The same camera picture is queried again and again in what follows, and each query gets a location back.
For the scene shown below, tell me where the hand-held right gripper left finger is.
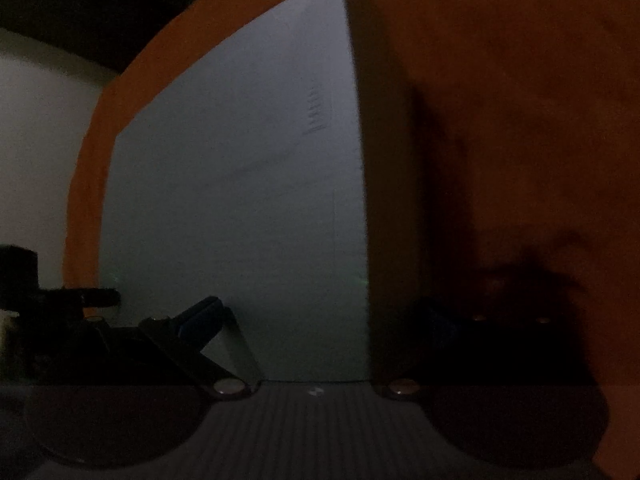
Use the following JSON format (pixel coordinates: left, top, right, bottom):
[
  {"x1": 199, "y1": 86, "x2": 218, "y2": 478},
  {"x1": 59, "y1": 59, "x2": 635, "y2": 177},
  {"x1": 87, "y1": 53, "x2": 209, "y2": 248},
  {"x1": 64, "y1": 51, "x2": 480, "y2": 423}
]
[{"x1": 47, "y1": 295, "x2": 248, "y2": 402}]

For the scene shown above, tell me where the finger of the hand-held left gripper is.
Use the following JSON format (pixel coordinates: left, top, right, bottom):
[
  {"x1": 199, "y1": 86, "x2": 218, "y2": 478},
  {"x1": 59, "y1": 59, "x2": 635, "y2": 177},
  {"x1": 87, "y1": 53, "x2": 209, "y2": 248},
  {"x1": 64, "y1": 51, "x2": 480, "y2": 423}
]
[{"x1": 42, "y1": 286, "x2": 122, "y2": 310}]

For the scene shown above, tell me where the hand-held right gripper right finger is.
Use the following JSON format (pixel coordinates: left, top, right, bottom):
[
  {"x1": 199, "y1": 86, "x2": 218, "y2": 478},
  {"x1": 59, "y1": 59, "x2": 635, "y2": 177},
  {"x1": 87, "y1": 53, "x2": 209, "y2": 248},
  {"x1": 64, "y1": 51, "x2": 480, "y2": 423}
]
[{"x1": 382, "y1": 297, "x2": 601, "y2": 402}]

